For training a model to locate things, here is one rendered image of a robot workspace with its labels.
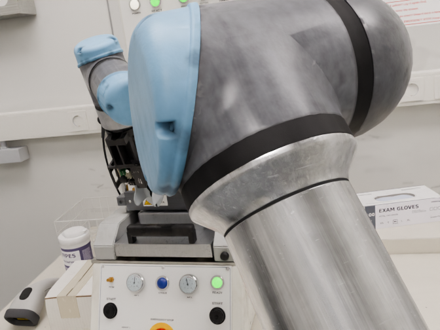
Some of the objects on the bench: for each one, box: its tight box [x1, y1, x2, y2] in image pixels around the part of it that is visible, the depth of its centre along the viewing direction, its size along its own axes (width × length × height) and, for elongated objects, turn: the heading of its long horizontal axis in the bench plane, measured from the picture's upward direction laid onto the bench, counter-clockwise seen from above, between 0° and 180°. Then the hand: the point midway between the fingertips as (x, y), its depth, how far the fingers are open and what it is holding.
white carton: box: [356, 185, 440, 229], centre depth 133 cm, size 12×23×7 cm, turn 116°
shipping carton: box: [45, 259, 94, 330], centre depth 113 cm, size 19×13×9 cm
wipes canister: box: [58, 226, 94, 270], centre depth 129 cm, size 9×9×15 cm
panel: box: [98, 263, 232, 330], centre depth 92 cm, size 2×30×19 cm, turn 99°
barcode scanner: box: [4, 278, 60, 326], centre depth 115 cm, size 20×8×8 cm, turn 14°
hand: (156, 198), depth 93 cm, fingers closed
